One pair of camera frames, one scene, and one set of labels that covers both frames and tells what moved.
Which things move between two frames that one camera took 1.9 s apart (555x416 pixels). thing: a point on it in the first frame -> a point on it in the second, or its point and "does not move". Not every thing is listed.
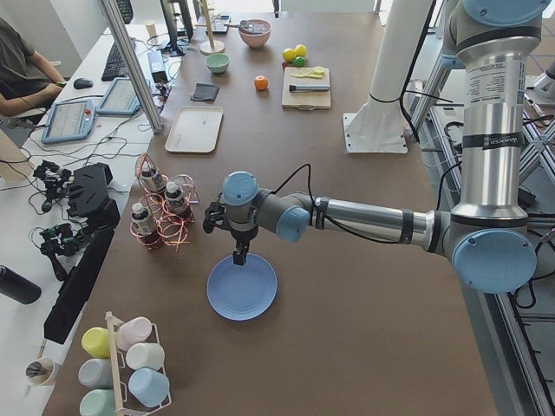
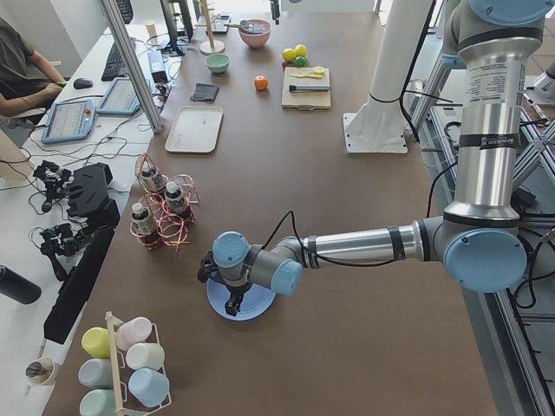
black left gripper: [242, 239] -> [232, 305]
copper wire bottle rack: [166, 206] does not move
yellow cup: [96, 341] does not move
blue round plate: [242, 292] does not move
